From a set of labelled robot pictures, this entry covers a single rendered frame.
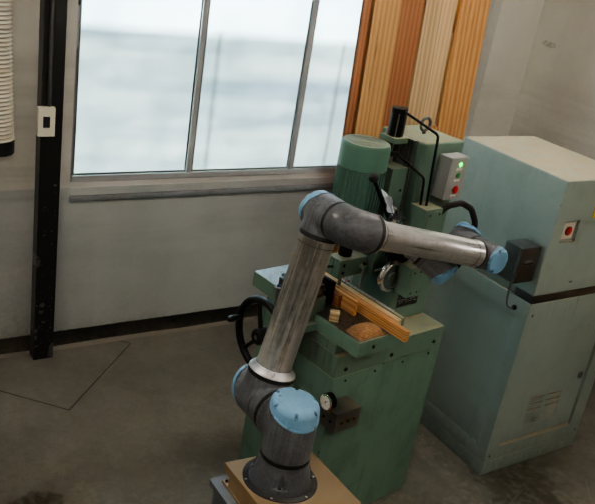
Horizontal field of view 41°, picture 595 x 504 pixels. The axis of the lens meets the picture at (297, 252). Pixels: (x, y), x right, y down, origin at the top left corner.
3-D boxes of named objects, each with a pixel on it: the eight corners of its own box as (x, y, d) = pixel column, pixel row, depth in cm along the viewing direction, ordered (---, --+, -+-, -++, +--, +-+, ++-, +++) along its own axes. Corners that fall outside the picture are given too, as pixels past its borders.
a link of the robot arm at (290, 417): (276, 470, 225) (287, 417, 219) (249, 436, 238) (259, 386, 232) (320, 461, 233) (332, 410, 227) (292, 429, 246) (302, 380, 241)
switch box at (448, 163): (430, 195, 290) (440, 153, 283) (447, 192, 296) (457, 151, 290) (442, 201, 285) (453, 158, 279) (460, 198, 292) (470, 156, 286)
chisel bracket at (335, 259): (324, 274, 292) (328, 253, 289) (351, 268, 301) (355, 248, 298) (337, 283, 287) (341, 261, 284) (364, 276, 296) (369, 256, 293)
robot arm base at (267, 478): (323, 487, 238) (330, 459, 235) (276, 506, 225) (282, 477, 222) (282, 453, 251) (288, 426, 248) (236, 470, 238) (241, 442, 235)
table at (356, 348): (231, 288, 302) (233, 274, 300) (292, 275, 322) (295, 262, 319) (336, 365, 262) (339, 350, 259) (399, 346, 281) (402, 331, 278)
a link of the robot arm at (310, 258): (246, 432, 237) (326, 199, 219) (222, 401, 251) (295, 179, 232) (288, 431, 246) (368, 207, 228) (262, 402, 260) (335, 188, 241)
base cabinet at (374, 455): (234, 469, 335) (257, 322, 308) (335, 430, 372) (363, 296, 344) (301, 536, 305) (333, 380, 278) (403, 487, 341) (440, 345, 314)
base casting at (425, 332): (258, 322, 308) (262, 301, 305) (363, 297, 344) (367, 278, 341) (334, 380, 278) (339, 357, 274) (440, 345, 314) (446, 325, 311)
